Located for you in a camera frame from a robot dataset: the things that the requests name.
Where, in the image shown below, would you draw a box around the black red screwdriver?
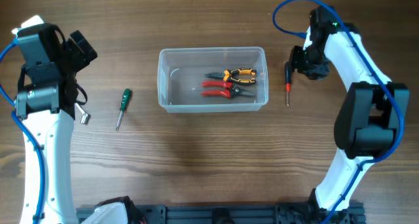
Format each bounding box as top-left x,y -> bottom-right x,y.
284,62 -> 292,107

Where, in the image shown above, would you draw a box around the green handled screwdriver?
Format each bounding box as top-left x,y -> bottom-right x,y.
115,88 -> 132,131

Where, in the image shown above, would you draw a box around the orange black pliers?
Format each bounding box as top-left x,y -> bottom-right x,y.
205,67 -> 257,86

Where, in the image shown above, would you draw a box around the red handled snips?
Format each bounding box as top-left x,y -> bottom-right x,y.
201,81 -> 254,99

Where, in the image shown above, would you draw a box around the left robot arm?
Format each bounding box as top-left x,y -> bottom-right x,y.
12,23 -> 98,223

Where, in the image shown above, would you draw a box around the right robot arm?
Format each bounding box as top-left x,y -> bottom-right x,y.
284,6 -> 410,223

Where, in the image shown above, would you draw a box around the clear plastic container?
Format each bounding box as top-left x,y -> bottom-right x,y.
157,47 -> 268,113

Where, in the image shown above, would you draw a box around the silver L-shaped socket wrench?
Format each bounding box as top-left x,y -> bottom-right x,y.
75,103 -> 90,125

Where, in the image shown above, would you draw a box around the left blue cable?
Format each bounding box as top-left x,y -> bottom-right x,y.
0,37 -> 46,224

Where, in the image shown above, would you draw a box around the blue cable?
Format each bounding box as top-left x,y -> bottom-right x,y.
272,0 -> 405,224
0,37 -> 46,224

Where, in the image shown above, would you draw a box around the right blue cable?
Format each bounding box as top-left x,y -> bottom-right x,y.
272,0 -> 405,224

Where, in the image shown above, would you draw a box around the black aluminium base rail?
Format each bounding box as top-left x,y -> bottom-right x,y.
75,202 -> 366,224

